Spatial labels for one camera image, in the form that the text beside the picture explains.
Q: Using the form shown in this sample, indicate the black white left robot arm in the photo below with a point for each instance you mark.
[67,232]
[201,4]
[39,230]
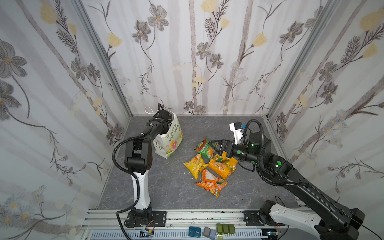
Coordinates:
[138,161]

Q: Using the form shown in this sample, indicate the yellow snack bag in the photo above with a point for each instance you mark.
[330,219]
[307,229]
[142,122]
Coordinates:
[222,165]

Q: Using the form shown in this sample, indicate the green case on rail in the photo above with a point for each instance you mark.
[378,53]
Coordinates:
[226,229]

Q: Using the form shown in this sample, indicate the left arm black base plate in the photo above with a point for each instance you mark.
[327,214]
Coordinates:
[154,219]

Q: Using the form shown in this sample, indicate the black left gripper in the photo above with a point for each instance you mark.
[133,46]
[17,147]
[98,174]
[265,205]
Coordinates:
[163,119]

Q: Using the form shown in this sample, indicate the orange candy snack bag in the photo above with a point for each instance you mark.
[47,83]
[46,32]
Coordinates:
[211,183]

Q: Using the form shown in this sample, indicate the white floral paper bag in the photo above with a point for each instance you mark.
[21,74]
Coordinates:
[166,141]

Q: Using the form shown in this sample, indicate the small yellow chips bag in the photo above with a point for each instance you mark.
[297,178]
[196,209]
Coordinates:
[196,165]

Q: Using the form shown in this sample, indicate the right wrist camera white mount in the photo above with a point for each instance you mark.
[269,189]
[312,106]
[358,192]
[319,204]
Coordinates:
[238,130]

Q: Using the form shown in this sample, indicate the grey blue case on rail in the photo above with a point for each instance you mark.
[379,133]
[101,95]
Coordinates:
[210,233]

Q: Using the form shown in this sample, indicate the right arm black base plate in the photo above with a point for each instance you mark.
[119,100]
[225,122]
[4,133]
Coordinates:
[255,218]

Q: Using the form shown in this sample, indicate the green corn chips packet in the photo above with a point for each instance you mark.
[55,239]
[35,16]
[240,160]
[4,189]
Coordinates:
[205,149]

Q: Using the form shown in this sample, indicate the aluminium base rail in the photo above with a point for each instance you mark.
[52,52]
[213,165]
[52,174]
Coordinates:
[103,225]

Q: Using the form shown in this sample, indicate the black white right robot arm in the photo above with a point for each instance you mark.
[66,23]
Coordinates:
[330,220]

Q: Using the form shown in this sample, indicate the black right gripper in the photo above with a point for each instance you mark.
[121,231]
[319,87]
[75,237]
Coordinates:
[227,147]

